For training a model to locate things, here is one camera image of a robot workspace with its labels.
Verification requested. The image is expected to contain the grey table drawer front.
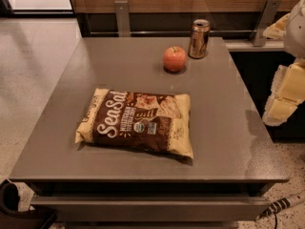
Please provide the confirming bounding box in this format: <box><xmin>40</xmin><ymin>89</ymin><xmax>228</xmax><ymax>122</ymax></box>
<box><xmin>31</xmin><ymin>197</ymin><xmax>269</xmax><ymax>222</ymax></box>

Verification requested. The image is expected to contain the red apple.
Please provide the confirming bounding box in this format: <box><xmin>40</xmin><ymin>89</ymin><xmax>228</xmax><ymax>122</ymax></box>
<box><xmin>163</xmin><ymin>46</ymin><xmax>187</xmax><ymax>73</ymax></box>

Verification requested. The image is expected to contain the left metal bracket post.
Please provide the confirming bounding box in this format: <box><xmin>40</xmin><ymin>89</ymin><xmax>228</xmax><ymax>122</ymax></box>
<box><xmin>114</xmin><ymin>0</ymin><xmax>131</xmax><ymax>37</ymax></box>

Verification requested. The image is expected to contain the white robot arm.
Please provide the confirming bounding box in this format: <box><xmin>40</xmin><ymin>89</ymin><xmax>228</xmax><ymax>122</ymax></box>
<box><xmin>262</xmin><ymin>0</ymin><xmax>305</xmax><ymax>126</ymax></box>

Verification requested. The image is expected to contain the orange soda can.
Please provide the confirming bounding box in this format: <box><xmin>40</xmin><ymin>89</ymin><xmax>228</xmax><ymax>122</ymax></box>
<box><xmin>188</xmin><ymin>19</ymin><xmax>211</xmax><ymax>59</ymax></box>

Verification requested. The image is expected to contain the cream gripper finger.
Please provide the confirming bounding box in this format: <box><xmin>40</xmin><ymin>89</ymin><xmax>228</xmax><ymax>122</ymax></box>
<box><xmin>262</xmin><ymin>97</ymin><xmax>297</xmax><ymax>126</ymax></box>
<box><xmin>263</xmin><ymin>13</ymin><xmax>290</xmax><ymax>39</ymax></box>

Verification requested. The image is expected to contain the black object bottom left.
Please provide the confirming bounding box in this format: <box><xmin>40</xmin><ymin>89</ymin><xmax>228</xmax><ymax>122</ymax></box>
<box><xmin>0</xmin><ymin>179</ymin><xmax>56</xmax><ymax>229</ymax></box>

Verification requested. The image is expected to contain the brown SeaSalt chip bag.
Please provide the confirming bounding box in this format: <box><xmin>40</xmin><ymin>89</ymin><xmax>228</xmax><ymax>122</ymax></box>
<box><xmin>75</xmin><ymin>89</ymin><xmax>193</xmax><ymax>157</ymax></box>

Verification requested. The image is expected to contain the metal bracket post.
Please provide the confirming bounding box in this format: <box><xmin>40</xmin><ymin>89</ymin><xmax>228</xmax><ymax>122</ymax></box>
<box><xmin>250</xmin><ymin>0</ymin><xmax>282</xmax><ymax>47</ymax></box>
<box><xmin>114</xmin><ymin>0</ymin><xmax>131</xmax><ymax>37</ymax></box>

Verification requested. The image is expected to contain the right metal bracket post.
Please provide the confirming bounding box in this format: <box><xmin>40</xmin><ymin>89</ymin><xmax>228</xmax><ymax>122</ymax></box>
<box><xmin>250</xmin><ymin>0</ymin><xmax>282</xmax><ymax>47</ymax></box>

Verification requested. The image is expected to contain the horizontal metal rail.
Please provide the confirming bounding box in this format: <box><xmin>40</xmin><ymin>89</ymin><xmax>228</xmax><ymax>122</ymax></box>
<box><xmin>90</xmin><ymin>30</ymin><xmax>265</xmax><ymax>37</ymax></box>

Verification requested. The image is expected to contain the striped cable on floor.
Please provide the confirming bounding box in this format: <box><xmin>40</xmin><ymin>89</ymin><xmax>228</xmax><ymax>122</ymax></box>
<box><xmin>255</xmin><ymin>191</ymin><xmax>305</xmax><ymax>221</ymax></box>

